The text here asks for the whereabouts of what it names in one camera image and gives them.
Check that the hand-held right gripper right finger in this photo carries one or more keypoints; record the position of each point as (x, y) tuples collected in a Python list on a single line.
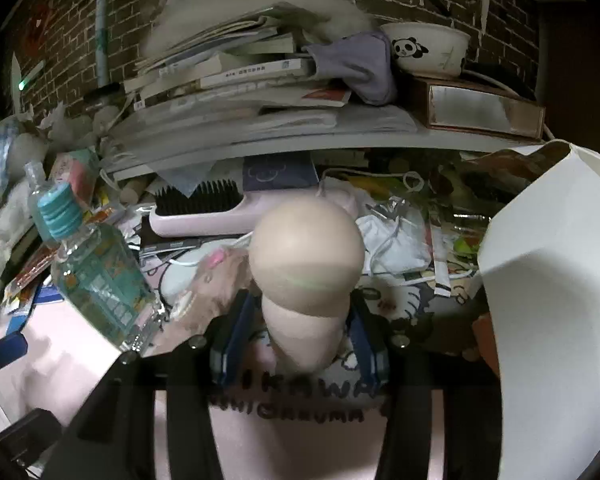
[(370, 355)]

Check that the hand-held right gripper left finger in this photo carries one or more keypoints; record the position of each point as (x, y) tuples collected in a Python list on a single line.
[(230, 345)]

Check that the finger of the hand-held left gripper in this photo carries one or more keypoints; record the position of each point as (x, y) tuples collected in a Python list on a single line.
[(30, 435), (2, 352)]

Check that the wooden peg doll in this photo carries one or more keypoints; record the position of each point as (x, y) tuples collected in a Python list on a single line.
[(305, 250)]

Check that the pink cartoon gift bag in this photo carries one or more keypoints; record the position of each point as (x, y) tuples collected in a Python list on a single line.
[(545, 285)]

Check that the pink teal container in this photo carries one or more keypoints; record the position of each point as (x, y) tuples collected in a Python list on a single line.
[(75, 175)]

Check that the pink fuzzy plush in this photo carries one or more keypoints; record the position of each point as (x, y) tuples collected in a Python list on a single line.
[(215, 290)]

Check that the white face mask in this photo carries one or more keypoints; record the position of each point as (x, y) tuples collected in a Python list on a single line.
[(395, 245)]

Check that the clear bottle with blue cap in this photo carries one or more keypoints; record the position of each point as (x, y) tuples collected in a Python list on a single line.
[(100, 280)]

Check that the pink hairbrush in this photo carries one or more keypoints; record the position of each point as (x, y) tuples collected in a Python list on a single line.
[(205, 220)]

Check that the small clear bottle teal liquid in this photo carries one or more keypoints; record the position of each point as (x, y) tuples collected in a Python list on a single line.
[(35, 190)]

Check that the dark blue notebook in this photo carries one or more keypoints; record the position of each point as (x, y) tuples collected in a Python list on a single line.
[(280, 172)]

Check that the striped blue plush toy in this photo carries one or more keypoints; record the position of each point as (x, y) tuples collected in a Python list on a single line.
[(10, 150)]

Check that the white shelf board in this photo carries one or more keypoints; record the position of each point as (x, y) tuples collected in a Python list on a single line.
[(330, 140)]

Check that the brown box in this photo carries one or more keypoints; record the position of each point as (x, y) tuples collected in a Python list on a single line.
[(480, 110)]

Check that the white device with green light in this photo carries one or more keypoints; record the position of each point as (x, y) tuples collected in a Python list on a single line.
[(16, 80)]

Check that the stack of books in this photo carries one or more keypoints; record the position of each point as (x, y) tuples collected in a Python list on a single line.
[(230, 70)]

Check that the purple cloth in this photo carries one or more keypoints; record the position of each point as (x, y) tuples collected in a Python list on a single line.
[(355, 65)]

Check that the white panda bowl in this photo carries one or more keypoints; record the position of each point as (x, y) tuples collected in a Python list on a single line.
[(430, 50)]

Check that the red wall ornament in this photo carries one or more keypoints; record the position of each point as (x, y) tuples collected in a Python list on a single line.
[(39, 27)]

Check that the grey wall pipe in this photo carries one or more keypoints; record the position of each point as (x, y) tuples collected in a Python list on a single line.
[(104, 20)]

